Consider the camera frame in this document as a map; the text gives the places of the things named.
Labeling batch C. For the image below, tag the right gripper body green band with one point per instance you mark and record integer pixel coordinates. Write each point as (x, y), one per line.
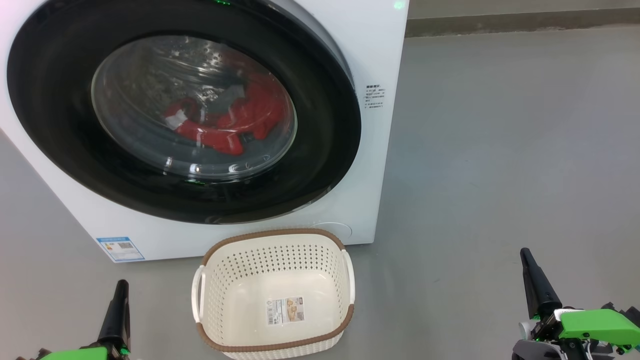
(595, 327)

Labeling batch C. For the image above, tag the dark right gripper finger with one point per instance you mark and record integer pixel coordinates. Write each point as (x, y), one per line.
(539, 292)

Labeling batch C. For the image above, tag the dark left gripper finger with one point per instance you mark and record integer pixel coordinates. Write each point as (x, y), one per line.
(119, 320)

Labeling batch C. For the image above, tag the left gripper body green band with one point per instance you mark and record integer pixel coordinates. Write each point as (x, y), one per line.
(75, 355)

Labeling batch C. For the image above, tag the black round glass washer door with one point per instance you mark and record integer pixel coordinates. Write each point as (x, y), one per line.
(50, 100)

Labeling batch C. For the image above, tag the red and white jersey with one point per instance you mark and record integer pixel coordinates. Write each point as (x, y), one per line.
(255, 115)

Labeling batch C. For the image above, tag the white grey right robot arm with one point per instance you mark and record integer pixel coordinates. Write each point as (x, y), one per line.
(530, 350)

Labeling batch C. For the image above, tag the cream laundry basket brown rim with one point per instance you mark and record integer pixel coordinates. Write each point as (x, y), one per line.
(240, 280)

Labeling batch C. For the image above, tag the white front-load washing machine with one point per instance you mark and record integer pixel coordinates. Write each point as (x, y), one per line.
(370, 190)

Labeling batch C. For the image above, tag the blue energy label sticker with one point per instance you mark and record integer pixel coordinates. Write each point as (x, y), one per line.
(120, 248)

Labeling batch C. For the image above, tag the paper product label sticker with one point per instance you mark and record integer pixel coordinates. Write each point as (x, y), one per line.
(285, 310)

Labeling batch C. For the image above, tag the round white filter cover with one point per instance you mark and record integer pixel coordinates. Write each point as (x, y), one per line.
(337, 230)

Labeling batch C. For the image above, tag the dark grey baseboard strip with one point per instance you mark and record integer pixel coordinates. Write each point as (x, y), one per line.
(500, 22)

